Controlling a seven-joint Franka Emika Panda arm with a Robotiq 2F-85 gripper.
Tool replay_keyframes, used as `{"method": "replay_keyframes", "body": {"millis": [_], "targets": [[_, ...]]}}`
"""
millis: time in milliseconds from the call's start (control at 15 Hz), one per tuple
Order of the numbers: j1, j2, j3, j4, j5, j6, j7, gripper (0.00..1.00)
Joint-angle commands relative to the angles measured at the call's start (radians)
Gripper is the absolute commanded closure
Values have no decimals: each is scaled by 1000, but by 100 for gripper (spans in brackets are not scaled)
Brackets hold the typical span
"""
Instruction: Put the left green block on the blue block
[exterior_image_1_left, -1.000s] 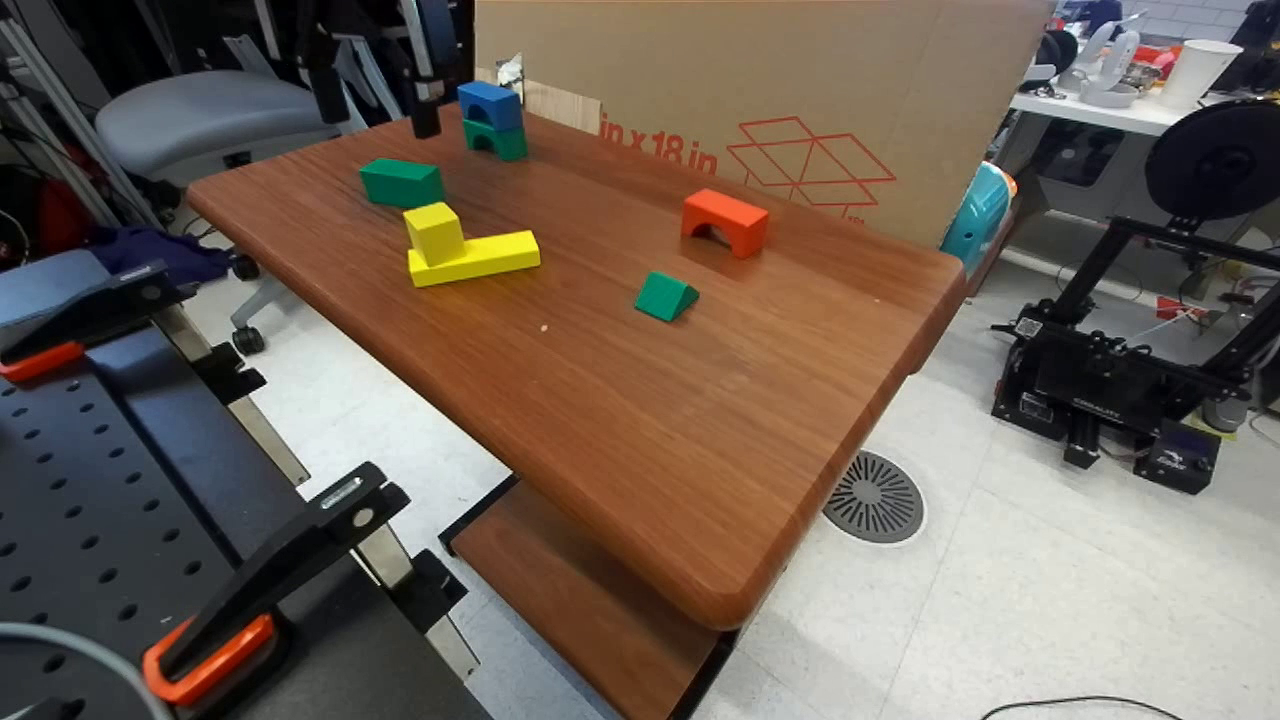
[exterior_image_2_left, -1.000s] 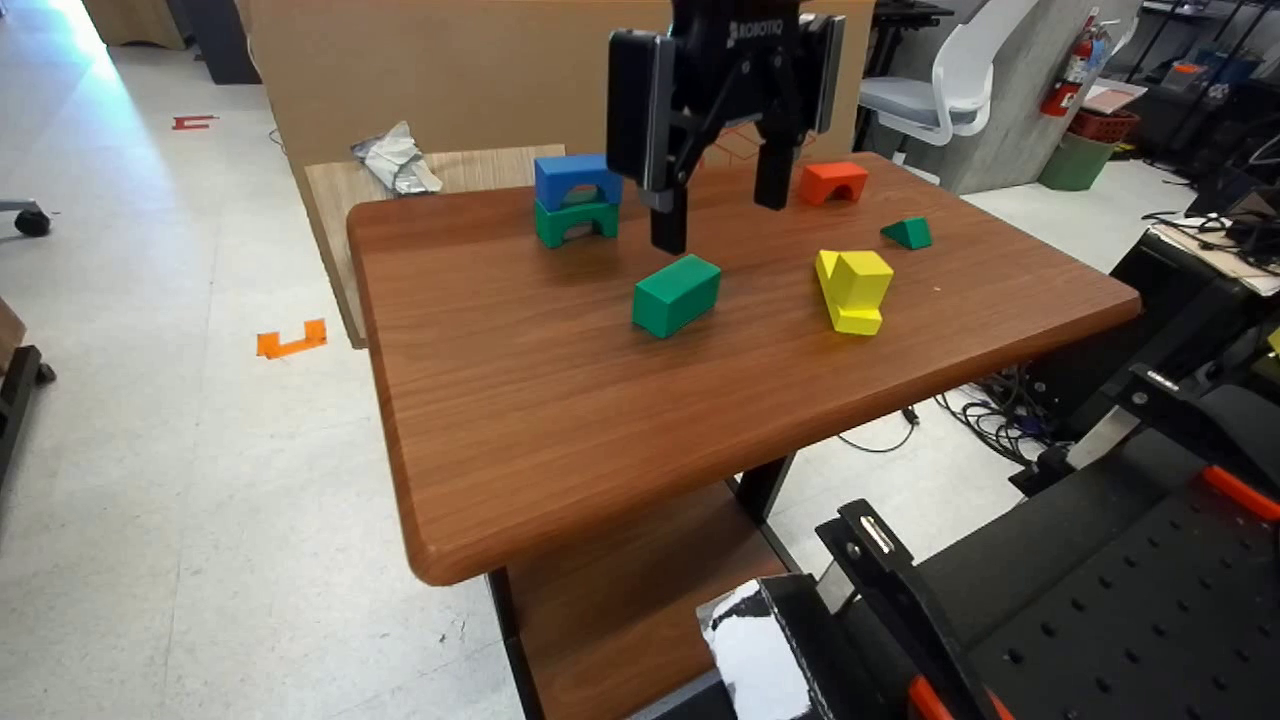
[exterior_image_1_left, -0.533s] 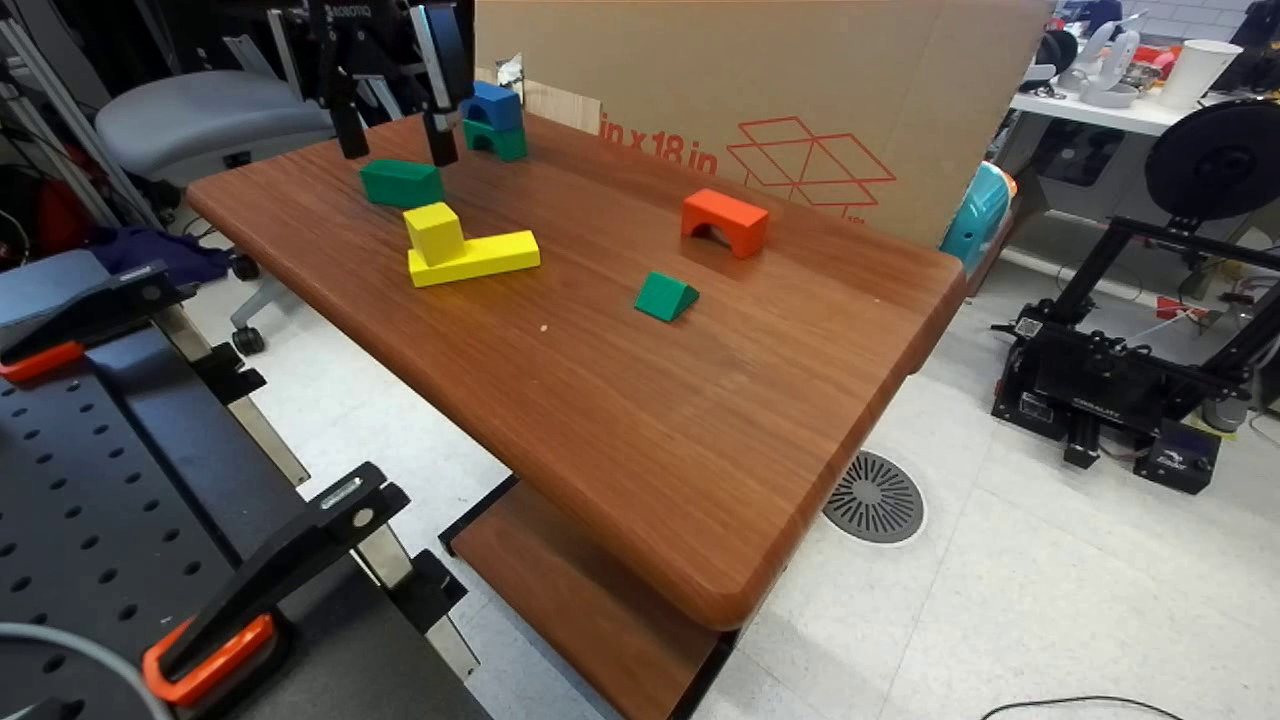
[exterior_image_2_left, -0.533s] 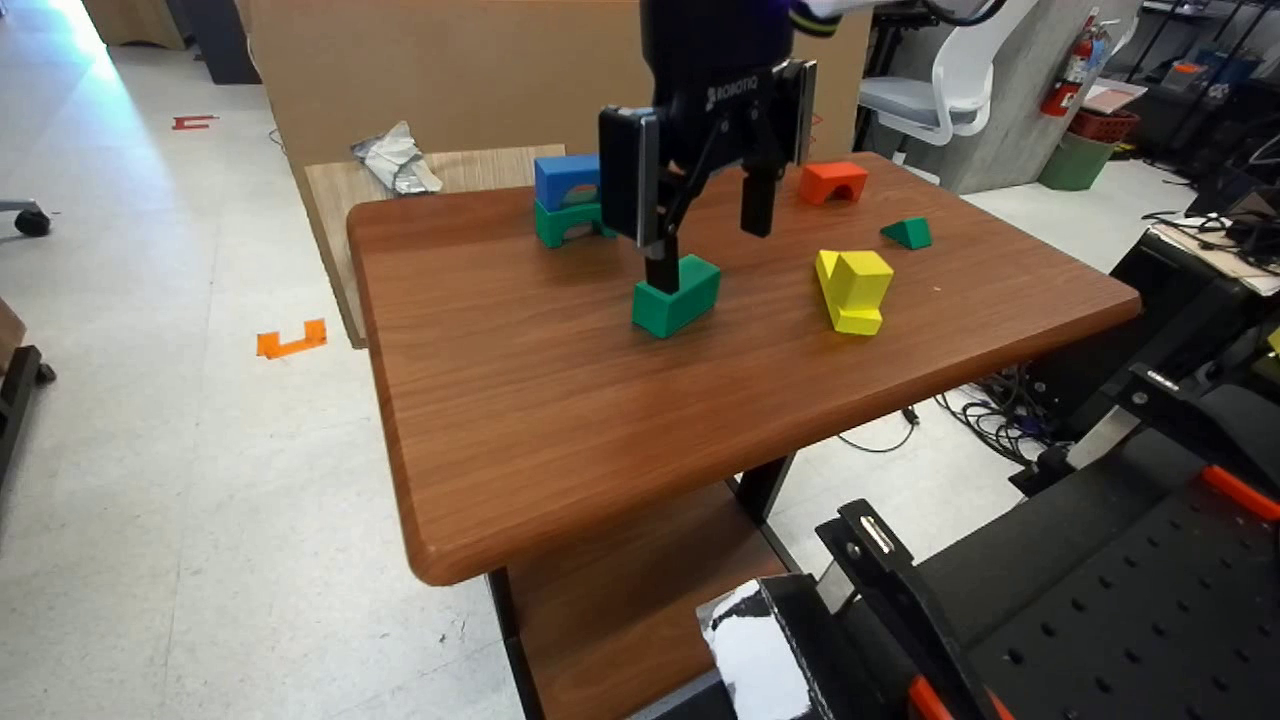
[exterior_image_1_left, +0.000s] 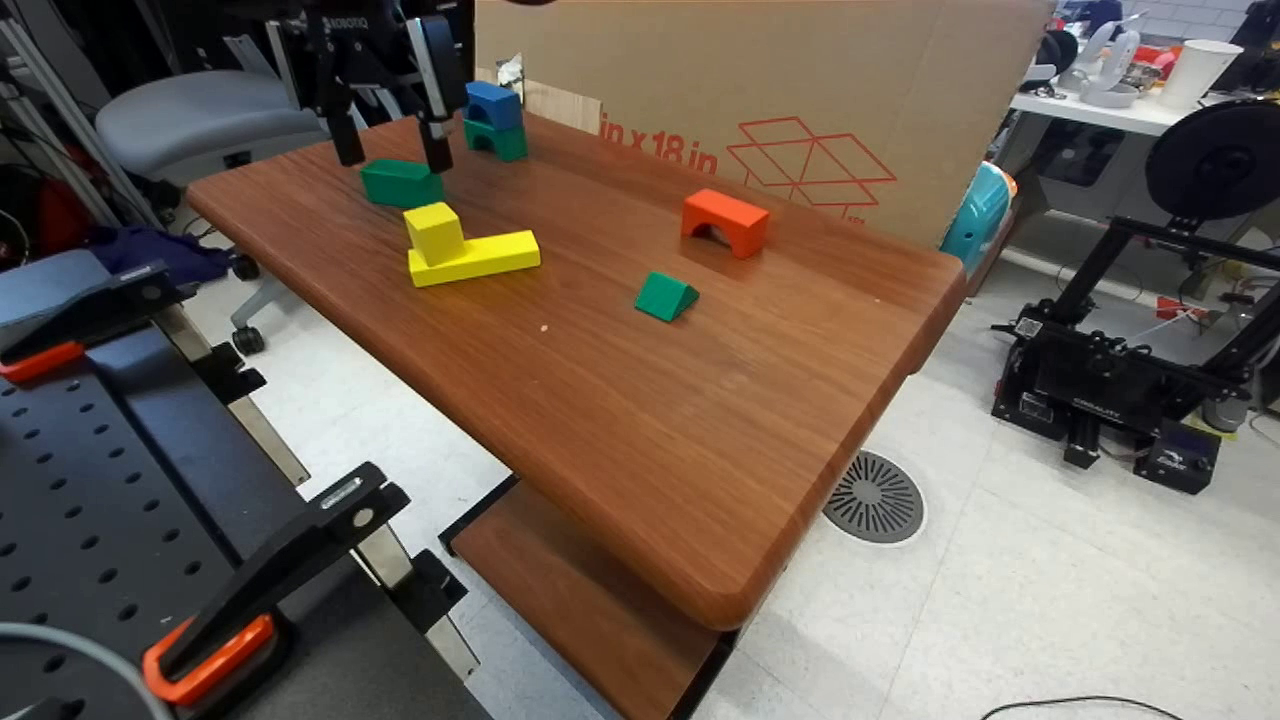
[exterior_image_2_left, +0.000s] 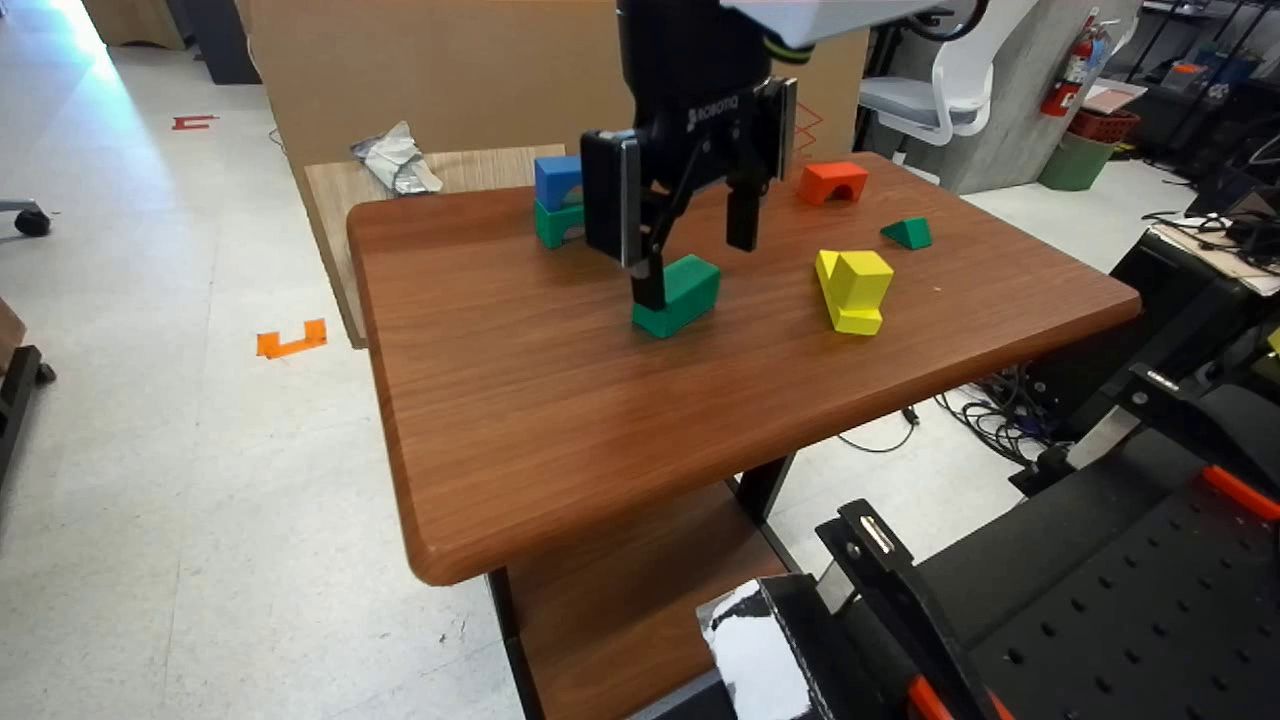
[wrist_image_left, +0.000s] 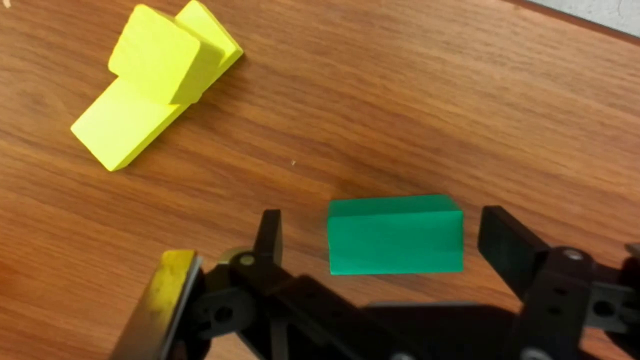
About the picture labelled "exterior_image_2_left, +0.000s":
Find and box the white label black device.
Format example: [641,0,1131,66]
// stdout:
[690,574,858,720]

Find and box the green wedge block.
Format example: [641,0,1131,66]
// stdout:
[875,213,935,255]

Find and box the black floor cable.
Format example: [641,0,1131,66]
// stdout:
[832,405,925,461]

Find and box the large printed cardboard box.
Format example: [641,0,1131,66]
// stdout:
[245,0,871,176]

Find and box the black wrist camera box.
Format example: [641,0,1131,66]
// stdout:
[574,124,645,270]

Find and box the small brown carton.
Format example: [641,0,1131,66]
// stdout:
[81,0,185,58]

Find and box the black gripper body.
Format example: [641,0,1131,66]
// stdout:
[615,0,778,156]

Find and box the red fire extinguisher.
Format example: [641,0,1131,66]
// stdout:
[1038,12,1113,120]

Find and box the green arch block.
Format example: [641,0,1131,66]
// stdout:
[530,197,592,253]

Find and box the black caster wheel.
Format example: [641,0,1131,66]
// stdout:
[0,197,55,245]

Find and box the light wooden side desk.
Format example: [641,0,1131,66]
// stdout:
[1140,197,1280,305]

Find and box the black table leg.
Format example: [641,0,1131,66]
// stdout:
[727,457,798,532]

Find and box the green rectangular block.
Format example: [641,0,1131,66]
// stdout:
[629,253,725,344]

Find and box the white office chair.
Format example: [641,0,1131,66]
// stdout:
[854,0,1042,154]

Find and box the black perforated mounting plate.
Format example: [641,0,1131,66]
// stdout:
[914,492,1280,720]

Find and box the green waste bin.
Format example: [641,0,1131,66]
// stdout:
[1034,134,1119,197]

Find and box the orange arch block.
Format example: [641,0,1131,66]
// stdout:
[797,160,871,213]

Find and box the blue arch block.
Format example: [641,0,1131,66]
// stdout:
[530,154,592,213]

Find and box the black clamp orange handle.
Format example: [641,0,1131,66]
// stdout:
[812,496,1019,720]
[1023,356,1280,530]

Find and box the bundle of floor cables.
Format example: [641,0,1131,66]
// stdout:
[931,369,1061,467]

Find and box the yellow L-shaped block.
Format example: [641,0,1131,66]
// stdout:
[812,245,895,341]

